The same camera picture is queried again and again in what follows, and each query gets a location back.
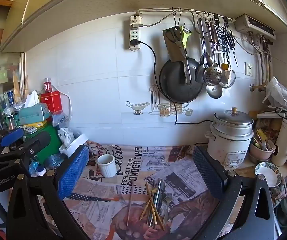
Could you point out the white power strip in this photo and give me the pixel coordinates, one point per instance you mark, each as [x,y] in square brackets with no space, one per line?
[135,32]

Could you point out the small steel ladle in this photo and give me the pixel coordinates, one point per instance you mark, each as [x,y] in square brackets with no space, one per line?
[214,91]

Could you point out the cream thermos jug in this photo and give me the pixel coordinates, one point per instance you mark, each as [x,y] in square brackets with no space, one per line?
[284,142]

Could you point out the aluminium steamer pot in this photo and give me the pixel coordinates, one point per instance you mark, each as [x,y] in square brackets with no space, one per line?
[233,121]

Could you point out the teal tissue box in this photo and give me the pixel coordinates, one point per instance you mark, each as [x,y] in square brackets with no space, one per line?
[32,113]

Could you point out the clear plastic bag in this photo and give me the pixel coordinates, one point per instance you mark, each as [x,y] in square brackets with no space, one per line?
[281,97]

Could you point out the brown chopstick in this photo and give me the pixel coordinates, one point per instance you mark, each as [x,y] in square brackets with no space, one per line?
[156,215]

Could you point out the clear bottle white cap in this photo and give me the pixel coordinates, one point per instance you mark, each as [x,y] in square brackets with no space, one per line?
[40,170]

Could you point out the yellow flat box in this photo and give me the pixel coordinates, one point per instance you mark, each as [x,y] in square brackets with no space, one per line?
[34,125]

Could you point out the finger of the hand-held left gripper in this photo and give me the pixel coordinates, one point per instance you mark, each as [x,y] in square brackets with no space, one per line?
[11,137]
[41,140]

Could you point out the red label bottle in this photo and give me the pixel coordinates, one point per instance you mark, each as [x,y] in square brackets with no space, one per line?
[47,85]

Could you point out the white water heater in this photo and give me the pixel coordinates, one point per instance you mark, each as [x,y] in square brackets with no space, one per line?
[254,26]

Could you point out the white ceramic cup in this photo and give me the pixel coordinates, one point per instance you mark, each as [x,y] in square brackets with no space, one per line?
[106,165]

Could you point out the patterned ceramic bowl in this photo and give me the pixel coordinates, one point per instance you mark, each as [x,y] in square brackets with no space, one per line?
[267,175]

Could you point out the black kitchen shears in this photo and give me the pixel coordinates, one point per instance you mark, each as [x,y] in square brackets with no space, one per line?
[227,38]

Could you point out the green peeler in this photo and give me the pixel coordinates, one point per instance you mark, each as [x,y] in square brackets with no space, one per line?
[185,36]

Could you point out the printed plastic bag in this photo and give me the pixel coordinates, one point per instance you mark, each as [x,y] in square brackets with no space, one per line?
[64,135]

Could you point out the yellow chopstick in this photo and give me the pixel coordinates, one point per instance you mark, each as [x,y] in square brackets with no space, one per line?
[145,210]
[154,207]

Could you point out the newspaper print tablecloth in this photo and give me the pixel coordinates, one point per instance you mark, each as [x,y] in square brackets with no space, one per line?
[133,162]

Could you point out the white plastic bowl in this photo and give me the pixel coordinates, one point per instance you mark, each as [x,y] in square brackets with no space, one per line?
[74,145]

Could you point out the steel slotted skimmer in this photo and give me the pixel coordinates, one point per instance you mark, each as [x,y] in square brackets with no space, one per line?
[212,75]

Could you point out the white rice cooker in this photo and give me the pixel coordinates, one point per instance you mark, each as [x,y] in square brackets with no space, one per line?
[226,152]

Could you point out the pink utensil holder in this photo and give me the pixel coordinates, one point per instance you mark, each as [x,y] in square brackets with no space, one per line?
[258,152]

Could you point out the steel fork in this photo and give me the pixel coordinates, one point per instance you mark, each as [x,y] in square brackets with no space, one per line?
[166,205]

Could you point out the steel cleaver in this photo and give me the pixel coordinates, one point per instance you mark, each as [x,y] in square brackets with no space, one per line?
[172,50]

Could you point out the metal hanging rail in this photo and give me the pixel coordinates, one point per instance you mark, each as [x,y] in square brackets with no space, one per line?
[158,10]

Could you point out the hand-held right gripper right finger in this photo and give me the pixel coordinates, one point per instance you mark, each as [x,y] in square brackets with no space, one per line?
[208,172]

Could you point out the white wall socket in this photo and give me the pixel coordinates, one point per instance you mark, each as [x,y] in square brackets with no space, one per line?
[249,68]

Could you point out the wall water pipe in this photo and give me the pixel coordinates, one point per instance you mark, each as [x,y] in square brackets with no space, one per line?
[261,80]

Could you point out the black frying pan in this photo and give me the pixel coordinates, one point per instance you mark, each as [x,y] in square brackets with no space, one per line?
[173,85]

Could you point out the gold spoon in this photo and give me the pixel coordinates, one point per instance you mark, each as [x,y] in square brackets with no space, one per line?
[154,188]

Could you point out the green plastic container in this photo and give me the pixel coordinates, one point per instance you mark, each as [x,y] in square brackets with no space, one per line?
[49,142]

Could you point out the red tin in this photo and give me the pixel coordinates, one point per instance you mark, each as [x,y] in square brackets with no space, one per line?
[51,102]

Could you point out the gravy boat wall sticker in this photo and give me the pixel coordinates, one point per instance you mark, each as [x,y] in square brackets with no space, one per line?
[138,106]

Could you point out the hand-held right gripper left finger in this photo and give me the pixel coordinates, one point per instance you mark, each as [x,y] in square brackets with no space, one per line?
[73,172]

